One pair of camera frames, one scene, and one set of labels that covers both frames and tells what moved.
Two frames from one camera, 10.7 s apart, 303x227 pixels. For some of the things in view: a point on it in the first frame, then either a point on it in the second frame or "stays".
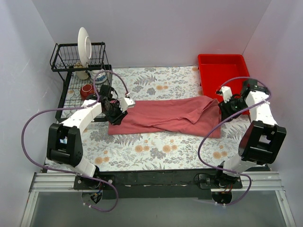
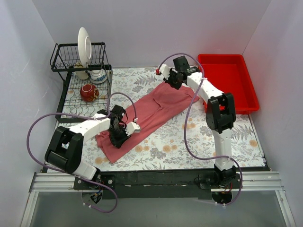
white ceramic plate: x=84 y=47 stays
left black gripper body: x=117 y=116 -> x=119 y=136
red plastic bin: x=223 y=70 stays
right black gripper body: x=227 y=109 -> x=175 y=81
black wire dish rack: x=85 y=68 stays
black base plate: x=197 y=183 stays
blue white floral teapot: x=98 y=76 stays
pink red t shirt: x=196 y=117 -> x=172 y=100
